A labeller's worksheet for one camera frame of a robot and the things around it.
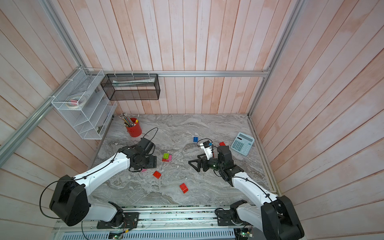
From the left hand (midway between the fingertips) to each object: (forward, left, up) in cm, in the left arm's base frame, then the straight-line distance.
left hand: (149, 166), depth 85 cm
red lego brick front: (-10, -20, -6) cm, 23 cm away
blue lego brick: (+24, -27, -6) cm, 37 cm away
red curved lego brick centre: (-2, -3, -7) cm, 8 cm away
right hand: (+2, -26, +6) cm, 27 cm away
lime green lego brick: (+8, -9, -1) cm, 12 cm away
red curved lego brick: (+19, -46, -5) cm, 50 cm away
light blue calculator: (+19, -60, -5) cm, 63 cm away
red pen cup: (+26, +15, 0) cm, 30 cm away
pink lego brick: (+8, -11, -4) cm, 14 cm away
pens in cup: (+29, +19, +5) cm, 35 cm away
